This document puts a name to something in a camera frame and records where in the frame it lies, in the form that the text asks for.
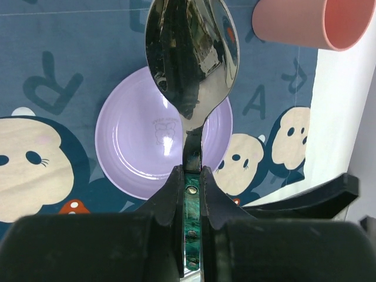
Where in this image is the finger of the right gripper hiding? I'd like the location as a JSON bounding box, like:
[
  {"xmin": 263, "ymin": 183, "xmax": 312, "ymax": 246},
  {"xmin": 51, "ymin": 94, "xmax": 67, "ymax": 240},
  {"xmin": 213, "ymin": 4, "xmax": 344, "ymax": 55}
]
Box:
[{"xmin": 243, "ymin": 173, "xmax": 359, "ymax": 219}]

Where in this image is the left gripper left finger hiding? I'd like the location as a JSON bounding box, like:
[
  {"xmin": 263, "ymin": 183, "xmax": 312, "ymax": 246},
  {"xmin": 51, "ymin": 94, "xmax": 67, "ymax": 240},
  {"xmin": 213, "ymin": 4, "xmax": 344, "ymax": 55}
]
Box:
[{"xmin": 1, "ymin": 166, "xmax": 184, "ymax": 281}]

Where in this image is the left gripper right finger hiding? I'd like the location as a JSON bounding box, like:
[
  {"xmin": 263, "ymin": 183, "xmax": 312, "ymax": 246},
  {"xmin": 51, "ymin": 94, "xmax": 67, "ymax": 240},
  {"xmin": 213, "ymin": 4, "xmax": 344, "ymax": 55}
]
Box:
[{"xmin": 200, "ymin": 167, "xmax": 375, "ymax": 281}]

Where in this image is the purple plastic plate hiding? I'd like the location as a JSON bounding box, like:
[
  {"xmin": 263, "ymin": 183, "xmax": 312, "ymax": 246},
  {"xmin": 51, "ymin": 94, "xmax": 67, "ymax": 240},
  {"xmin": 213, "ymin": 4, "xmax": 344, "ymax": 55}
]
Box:
[{"xmin": 94, "ymin": 66, "xmax": 234, "ymax": 202}]

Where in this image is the pink plastic cup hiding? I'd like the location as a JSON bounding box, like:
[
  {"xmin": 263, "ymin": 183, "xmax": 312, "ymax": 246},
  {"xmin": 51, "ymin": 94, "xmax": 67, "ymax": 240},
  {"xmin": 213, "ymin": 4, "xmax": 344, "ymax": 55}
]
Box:
[{"xmin": 251, "ymin": 0, "xmax": 375, "ymax": 51}]

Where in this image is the spoon with green handle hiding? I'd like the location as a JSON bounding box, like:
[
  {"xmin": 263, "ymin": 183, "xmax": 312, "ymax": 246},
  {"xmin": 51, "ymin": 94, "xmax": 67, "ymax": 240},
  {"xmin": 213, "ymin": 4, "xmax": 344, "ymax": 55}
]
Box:
[{"xmin": 145, "ymin": 0, "xmax": 240, "ymax": 271}]

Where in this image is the blue cartoon placemat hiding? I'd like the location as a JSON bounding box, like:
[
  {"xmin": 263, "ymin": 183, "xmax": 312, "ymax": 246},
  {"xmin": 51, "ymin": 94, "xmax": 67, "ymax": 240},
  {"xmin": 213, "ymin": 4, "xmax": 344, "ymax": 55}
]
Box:
[{"xmin": 0, "ymin": 0, "xmax": 320, "ymax": 233}]

